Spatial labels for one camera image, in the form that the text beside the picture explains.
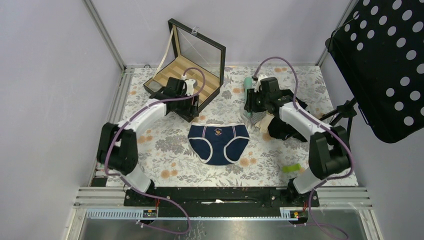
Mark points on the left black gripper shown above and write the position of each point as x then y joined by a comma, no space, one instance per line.
192,110

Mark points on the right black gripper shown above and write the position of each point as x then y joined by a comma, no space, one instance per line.
250,105

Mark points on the navy blue white-trimmed underwear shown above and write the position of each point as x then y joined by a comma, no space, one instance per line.
218,144

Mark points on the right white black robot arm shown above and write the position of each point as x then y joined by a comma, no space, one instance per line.
329,151

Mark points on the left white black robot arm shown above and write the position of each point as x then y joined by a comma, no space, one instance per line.
118,147

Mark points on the grey striped cloth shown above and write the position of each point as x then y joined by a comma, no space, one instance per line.
256,117

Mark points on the tan beige cloth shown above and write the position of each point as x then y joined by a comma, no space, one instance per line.
264,123

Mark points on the mint green rolled cloth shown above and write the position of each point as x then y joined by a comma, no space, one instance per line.
247,84

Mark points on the black cloth pile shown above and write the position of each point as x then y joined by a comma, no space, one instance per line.
285,129

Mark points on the black wooden compartment box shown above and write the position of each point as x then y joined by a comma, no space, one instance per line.
192,49

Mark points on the green small block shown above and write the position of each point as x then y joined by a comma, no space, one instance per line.
291,168

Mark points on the black tripod stand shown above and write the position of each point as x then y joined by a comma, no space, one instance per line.
345,111

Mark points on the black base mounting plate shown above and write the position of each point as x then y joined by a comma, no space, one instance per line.
219,202

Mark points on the black perforated panel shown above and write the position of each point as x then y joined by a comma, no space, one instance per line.
379,50

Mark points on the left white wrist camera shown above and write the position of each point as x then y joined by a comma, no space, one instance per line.
188,88

